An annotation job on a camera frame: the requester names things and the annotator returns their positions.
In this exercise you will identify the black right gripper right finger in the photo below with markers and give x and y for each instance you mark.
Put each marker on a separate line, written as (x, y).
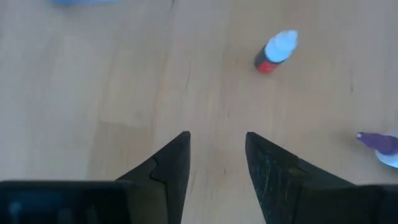
(295, 193)

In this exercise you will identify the clear plastic container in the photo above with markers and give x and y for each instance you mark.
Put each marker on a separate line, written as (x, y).
(84, 1)

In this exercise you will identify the small red dropper bottle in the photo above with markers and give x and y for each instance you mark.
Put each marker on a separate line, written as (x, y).
(276, 49)

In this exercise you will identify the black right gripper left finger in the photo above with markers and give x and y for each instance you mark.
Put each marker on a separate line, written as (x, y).
(140, 199)

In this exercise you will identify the violet food coloring bottle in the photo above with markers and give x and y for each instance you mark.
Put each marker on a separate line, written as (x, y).
(379, 144)

